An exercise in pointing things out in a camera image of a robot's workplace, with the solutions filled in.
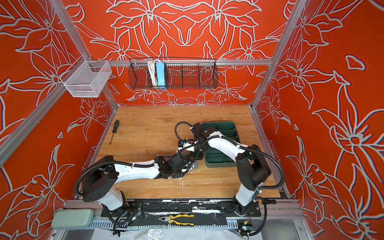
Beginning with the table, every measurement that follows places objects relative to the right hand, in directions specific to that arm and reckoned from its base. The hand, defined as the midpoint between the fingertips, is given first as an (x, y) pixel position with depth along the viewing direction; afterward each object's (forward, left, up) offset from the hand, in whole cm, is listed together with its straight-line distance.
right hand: (190, 154), depth 85 cm
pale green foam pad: (-30, +55, -1) cm, 63 cm away
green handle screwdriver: (+28, +54, -4) cm, 61 cm away
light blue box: (+40, +17, +28) cm, 52 cm away
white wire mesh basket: (+41, +65, +26) cm, 81 cm away
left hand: (-4, +4, -4) cm, 7 cm away
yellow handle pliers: (-31, +10, -5) cm, 33 cm away
